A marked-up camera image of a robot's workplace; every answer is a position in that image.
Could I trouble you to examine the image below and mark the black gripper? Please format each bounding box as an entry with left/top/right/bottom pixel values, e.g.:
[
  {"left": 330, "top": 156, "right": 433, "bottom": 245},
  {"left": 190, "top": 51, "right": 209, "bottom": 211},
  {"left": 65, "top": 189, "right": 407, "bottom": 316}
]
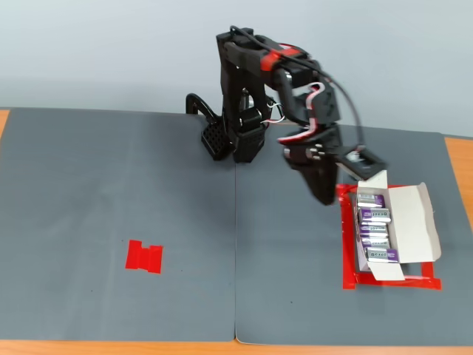
[{"left": 282, "top": 124, "right": 341, "bottom": 207}]

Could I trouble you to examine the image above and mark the white cardboard box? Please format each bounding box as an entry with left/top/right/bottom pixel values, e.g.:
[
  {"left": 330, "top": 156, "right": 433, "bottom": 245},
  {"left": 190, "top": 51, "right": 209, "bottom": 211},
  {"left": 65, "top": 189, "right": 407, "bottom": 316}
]
[{"left": 355, "top": 169, "right": 443, "bottom": 282}]

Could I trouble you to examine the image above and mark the grey table mat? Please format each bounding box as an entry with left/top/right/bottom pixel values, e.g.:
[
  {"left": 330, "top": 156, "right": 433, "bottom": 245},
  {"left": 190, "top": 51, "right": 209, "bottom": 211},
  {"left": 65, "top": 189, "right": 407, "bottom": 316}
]
[
  {"left": 0, "top": 106, "right": 237, "bottom": 343},
  {"left": 234, "top": 118, "right": 473, "bottom": 347}
]

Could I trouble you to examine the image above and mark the black table clamp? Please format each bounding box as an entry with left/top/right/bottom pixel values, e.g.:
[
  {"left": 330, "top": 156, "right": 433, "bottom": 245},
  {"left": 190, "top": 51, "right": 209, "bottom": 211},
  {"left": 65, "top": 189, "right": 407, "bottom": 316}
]
[{"left": 185, "top": 93, "right": 234, "bottom": 162}]

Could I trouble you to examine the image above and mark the red tape band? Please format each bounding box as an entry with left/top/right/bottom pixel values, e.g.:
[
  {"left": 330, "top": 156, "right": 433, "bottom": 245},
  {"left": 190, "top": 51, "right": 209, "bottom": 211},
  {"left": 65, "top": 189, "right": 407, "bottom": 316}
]
[{"left": 259, "top": 47, "right": 308, "bottom": 72}]

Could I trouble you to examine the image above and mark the red tape marker patch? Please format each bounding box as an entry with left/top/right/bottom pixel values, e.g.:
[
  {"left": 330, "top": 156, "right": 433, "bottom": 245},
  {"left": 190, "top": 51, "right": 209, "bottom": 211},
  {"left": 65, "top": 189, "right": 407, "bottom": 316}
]
[{"left": 124, "top": 239, "right": 164, "bottom": 275}]

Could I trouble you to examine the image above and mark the red white servo wire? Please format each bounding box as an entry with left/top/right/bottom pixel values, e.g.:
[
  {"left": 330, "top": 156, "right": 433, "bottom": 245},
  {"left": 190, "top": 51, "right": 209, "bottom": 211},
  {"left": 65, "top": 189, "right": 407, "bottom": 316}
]
[
  {"left": 264, "top": 104, "right": 285, "bottom": 124},
  {"left": 276, "top": 83, "right": 326, "bottom": 146}
]

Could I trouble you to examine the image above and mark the red tape rectangle frame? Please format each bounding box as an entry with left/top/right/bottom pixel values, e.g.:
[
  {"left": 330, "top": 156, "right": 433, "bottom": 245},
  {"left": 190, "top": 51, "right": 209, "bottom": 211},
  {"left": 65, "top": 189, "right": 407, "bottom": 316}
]
[{"left": 334, "top": 182, "right": 443, "bottom": 291}]

